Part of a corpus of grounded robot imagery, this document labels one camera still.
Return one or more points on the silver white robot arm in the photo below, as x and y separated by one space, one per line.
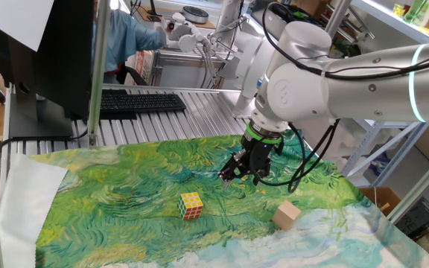
348 97

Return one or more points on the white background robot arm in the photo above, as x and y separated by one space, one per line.
250 56

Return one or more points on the plain wooden cube block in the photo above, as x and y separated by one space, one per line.
285 217

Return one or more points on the grey metal shelf rack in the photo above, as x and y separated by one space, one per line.
393 22

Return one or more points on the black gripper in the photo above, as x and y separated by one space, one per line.
257 156

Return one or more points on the white box red print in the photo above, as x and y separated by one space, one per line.
142 65

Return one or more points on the black keyboard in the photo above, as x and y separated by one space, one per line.
140 102

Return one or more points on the painted landscape print cloth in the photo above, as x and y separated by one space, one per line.
125 186

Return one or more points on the round grey speaker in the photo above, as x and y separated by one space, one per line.
196 15

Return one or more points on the white fabric sheet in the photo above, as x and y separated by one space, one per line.
24 208

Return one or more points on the black computer monitor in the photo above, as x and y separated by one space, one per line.
62 56

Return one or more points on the black plastic crate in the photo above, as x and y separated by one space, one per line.
419 219

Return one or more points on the green translucent container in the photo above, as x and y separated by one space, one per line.
417 11

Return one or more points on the black office chair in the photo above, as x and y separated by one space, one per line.
134 76

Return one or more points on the person in blue shirt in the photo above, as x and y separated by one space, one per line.
125 41

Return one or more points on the brown cardboard box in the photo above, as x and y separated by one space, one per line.
380 197

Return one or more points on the small yellow container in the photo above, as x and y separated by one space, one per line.
398 10

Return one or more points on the rubik's cube puzzle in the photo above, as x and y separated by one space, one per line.
191 204

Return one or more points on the white articulated desk device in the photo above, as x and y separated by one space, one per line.
188 41

